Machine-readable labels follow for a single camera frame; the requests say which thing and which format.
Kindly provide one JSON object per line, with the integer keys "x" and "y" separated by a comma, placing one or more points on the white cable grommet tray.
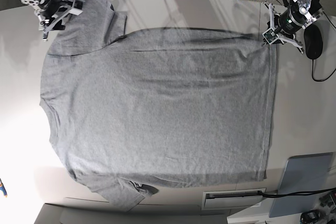
{"x": 231, "y": 199}

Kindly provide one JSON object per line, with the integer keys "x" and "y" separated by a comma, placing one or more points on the black computer mouse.
{"x": 313, "y": 42}

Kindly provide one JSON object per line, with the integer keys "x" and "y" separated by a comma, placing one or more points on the black items bottom right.
{"x": 324, "y": 213}

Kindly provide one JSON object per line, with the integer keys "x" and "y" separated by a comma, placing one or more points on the blue orange object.
{"x": 2, "y": 189}

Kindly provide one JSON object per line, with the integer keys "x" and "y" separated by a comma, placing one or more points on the silver gripper body image left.
{"x": 52, "y": 17}

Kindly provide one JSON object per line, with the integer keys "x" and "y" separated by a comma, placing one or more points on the grey T-shirt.
{"x": 173, "y": 107}

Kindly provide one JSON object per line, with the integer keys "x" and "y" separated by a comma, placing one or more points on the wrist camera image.
{"x": 270, "y": 36}
{"x": 77, "y": 6}

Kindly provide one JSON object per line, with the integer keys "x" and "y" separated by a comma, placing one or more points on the grey laptop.
{"x": 302, "y": 173}

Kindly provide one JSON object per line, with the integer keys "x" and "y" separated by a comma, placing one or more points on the silver gripper body image right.
{"x": 285, "y": 25}

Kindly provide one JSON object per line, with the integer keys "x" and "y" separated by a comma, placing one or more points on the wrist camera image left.
{"x": 77, "y": 6}

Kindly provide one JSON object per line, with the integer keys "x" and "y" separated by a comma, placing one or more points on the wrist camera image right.
{"x": 270, "y": 36}

